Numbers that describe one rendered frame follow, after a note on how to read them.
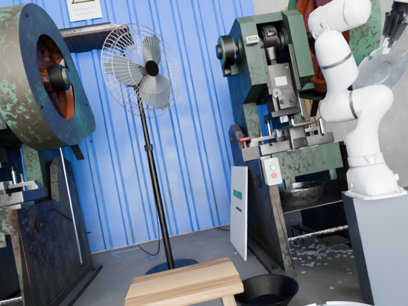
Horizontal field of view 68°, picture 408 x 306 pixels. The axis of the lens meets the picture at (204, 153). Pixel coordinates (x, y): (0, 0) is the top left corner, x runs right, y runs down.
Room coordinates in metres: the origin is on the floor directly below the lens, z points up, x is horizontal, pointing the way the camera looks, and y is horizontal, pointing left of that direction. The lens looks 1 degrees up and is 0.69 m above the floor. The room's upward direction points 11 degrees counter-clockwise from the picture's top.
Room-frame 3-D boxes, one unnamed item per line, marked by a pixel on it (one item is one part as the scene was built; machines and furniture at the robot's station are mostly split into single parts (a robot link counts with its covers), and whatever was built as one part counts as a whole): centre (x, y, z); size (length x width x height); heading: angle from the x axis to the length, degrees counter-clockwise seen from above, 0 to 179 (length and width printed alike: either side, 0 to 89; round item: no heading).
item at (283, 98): (1.87, -0.54, 1.04); 0.17 x 0.15 x 0.30; 5
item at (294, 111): (1.92, -0.53, 0.86); 0.20 x 0.16 x 0.05; 95
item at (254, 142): (1.90, -0.37, 0.76); 0.17 x 0.06 x 0.10; 95
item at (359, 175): (1.11, -0.59, 0.52); 0.22 x 0.19 x 0.14; 168
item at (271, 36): (1.91, -0.53, 1.27); 0.21 x 0.12 x 0.34; 5
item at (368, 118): (1.12, -0.62, 0.71); 0.18 x 0.11 x 0.25; 47
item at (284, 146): (1.91, -0.53, 0.68); 0.45 x 0.30 x 0.06; 95
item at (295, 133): (1.74, -0.55, 0.72); 0.25 x 0.14 x 0.14; 5
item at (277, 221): (2.03, -0.25, 0.45); 0.92 x 0.12 x 0.90; 5
